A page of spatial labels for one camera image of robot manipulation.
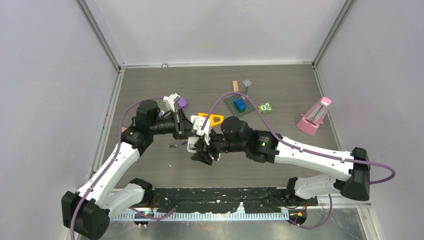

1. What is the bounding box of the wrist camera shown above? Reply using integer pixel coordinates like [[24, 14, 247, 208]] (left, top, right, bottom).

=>
[[190, 115, 212, 146], [162, 93, 180, 112]]

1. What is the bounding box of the purple cable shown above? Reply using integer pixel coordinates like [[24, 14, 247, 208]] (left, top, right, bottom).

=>
[[69, 96, 167, 240], [200, 91, 397, 230]]

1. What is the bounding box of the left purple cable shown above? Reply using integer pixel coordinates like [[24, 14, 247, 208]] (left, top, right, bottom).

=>
[[69, 96, 167, 240]]

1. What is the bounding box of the grey lego post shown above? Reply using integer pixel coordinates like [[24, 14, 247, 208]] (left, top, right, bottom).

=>
[[242, 79, 252, 96]]

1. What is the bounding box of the grey lego baseplate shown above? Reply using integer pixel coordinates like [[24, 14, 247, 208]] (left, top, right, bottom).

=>
[[223, 94, 255, 118]]

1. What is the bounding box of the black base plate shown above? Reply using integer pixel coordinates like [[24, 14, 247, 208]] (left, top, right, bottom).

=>
[[154, 187, 318, 214]]

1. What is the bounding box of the small wooden block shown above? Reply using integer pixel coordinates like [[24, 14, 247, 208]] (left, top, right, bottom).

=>
[[232, 80, 239, 92]]

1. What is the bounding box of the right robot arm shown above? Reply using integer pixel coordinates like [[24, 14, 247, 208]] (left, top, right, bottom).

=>
[[187, 115, 370, 205]]

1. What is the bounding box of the white remote control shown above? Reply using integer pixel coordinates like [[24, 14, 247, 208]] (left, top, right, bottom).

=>
[[187, 136, 199, 154]]

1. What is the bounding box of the green monster toy cube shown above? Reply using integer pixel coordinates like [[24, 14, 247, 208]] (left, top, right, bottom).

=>
[[257, 102, 273, 114]]

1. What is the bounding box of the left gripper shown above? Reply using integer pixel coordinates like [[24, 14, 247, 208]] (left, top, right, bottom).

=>
[[150, 108, 200, 140]]

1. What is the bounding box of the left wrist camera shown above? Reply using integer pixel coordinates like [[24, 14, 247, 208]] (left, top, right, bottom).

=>
[[162, 93, 180, 112]]

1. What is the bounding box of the purple spool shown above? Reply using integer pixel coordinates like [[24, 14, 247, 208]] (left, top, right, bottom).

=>
[[177, 96, 188, 110]]

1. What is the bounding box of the yellow triangular frame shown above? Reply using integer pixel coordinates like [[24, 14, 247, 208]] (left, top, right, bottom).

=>
[[209, 114, 225, 127]]

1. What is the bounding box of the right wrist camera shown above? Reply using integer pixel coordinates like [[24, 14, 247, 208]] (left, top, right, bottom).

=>
[[190, 115, 212, 146]]

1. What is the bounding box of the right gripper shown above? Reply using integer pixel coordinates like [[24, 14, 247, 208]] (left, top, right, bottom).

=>
[[191, 127, 247, 165]]

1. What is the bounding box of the pink metronome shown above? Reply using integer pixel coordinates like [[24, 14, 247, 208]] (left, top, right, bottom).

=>
[[296, 97, 332, 136]]

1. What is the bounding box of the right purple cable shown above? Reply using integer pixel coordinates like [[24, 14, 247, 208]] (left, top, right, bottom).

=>
[[200, 91, 397, 230]]

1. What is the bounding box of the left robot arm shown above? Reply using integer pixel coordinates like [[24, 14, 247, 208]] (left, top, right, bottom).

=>
[[61, 98, 194, 240]]

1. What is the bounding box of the blue lego brick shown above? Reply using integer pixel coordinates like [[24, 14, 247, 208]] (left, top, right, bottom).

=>
[[233, 98, 247, 113]]

